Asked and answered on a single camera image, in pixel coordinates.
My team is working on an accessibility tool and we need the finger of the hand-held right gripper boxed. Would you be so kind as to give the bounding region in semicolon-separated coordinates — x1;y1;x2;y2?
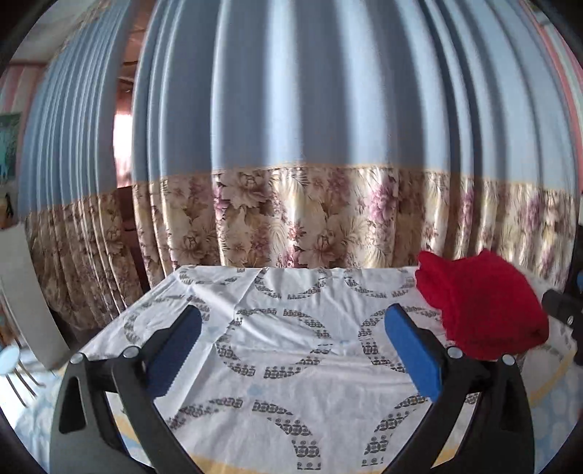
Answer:
542;289;583;327

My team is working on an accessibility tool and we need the red knit sweater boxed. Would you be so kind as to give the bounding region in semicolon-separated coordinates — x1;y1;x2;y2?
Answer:
416;249;550;362

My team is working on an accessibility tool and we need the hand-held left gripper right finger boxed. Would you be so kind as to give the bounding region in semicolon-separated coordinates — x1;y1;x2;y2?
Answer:
383;304;535;474

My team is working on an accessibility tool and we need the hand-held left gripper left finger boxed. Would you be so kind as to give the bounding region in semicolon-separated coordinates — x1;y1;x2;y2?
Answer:
49;304;203;474

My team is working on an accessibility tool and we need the white board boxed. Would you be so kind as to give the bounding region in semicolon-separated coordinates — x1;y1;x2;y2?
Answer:
0;225;71;371

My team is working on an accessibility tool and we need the blue floral curtain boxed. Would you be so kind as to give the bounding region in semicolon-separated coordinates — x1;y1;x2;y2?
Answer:
18;0;151;330
131;0;583;292

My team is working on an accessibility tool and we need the printed bed sheet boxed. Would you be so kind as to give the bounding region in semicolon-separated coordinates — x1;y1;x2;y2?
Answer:
13;265;583;474

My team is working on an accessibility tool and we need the white round stool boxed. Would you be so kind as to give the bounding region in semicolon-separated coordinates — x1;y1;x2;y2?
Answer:
0;346;46;406

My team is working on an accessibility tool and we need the wall picture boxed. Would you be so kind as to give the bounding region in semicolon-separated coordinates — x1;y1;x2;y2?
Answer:
0;113;23;183

